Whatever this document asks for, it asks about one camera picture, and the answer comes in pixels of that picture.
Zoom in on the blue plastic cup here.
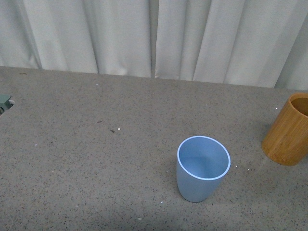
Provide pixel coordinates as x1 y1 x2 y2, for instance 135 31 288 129
176 136 231 203

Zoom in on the bamboo chopstick holder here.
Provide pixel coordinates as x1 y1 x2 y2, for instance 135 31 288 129
261 92 308 166

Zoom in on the white curtain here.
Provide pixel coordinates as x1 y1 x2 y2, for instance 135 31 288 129
0 0 308 90

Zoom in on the green dish drying rack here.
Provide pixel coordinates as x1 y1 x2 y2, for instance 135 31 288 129
0 94 15 115

